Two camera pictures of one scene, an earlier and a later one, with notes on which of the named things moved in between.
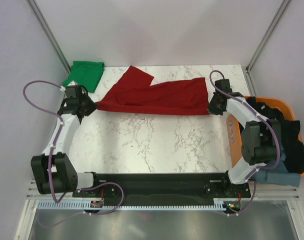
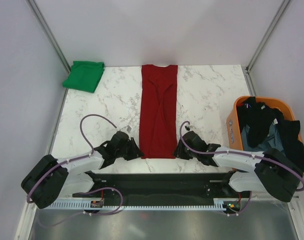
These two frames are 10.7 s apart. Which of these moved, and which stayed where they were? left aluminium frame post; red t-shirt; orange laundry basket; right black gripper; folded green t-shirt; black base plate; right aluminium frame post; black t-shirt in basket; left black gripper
Moved: right black gripper; left black gripper; red t-shirt
Stayed: black base plate; folded green t-shirt; orange laundry basket; right aluminium frame post; left aluminium frame post; black t-shirt in basket
